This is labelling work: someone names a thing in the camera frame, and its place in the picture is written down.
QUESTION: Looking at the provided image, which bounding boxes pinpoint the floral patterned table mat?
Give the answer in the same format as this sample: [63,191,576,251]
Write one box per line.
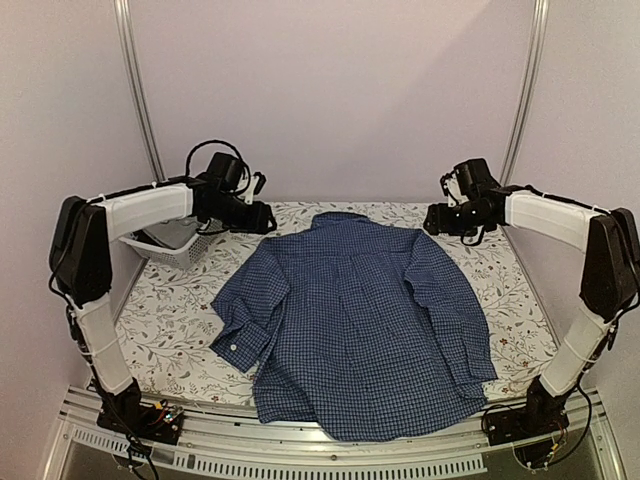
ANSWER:
[116,227,558,406]

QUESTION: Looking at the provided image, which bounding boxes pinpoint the aluminium corner post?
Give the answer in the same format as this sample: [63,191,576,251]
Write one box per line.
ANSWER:
[114,0,166,181]
[500,0,550,184]

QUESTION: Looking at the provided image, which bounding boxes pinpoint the white plastic basket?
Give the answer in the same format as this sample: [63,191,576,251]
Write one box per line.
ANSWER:
[120,217,227,270]

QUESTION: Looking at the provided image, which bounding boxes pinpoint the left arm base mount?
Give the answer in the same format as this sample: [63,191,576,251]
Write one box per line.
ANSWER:
[97,397,184,445]

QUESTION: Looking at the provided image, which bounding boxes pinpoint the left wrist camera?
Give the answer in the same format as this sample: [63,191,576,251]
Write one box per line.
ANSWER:
[244,172,266,205]

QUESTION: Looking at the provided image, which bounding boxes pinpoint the grey folded shirt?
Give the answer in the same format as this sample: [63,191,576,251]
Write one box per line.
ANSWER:
[142,218,199,250]

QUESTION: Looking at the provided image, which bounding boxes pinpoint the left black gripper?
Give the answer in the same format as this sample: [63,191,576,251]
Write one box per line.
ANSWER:
[207,195,279,235]

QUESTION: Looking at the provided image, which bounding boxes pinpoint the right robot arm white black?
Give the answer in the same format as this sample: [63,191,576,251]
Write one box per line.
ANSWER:
[435,159,639,402]

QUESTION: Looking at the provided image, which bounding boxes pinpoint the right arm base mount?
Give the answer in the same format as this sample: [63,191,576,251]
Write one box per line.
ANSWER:
[480,403,569,446]

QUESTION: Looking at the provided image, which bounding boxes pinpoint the aluminium front rail frame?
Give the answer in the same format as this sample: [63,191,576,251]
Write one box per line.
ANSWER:
[39,387,630,479]

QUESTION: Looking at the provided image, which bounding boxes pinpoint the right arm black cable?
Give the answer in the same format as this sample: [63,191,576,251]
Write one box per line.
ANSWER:
[519,183,614,216]

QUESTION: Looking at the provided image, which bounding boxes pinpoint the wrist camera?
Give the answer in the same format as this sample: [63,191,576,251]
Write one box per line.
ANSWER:
[439,172,459,207]
[244,172,266,205]

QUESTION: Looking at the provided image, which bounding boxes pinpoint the blue plaid long sleeve shirt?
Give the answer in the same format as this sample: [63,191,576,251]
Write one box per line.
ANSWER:
[211,212,497,442]

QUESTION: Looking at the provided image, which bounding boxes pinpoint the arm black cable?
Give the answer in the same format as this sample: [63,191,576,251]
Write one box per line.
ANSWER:
[184,140,251,184]
[519,183,614,216]

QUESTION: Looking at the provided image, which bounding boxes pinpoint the right aluminium corner post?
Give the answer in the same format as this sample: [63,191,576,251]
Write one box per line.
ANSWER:
[500,0,550,184]

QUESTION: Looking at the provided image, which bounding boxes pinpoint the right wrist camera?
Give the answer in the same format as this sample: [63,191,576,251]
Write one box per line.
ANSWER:
[439,172,459,207]

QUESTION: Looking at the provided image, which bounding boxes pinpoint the left aluminium corner post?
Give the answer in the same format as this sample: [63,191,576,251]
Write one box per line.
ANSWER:
[114,0,166,181]

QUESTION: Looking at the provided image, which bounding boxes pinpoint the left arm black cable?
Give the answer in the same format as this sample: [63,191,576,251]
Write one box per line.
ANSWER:
[184,140,251,184]

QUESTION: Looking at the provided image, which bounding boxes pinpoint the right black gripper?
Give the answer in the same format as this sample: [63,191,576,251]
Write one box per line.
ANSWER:
[426,200,490,237]

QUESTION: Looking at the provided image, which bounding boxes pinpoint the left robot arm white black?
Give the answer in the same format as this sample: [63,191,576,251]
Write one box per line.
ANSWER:
[49,154,277,396]

